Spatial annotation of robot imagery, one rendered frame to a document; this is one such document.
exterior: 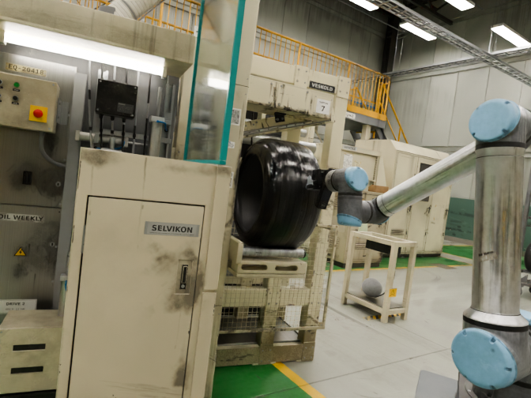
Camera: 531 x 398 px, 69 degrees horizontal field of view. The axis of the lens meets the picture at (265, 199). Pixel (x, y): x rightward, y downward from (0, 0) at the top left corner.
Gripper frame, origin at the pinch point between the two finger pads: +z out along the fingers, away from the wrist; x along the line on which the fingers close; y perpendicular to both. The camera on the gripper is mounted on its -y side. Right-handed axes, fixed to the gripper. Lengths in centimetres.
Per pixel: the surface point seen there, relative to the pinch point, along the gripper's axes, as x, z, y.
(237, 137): 29.4, 17.5, 21.8
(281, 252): 3.0, 16.0, -30.2
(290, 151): 5.9, 9.0, 17.3
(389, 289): -179, 145, -72
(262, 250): 12.9, 16.1, -29.9
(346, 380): -74, 63, -116
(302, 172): 2.3, 2.6, 7.2
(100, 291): 83, -41, -38
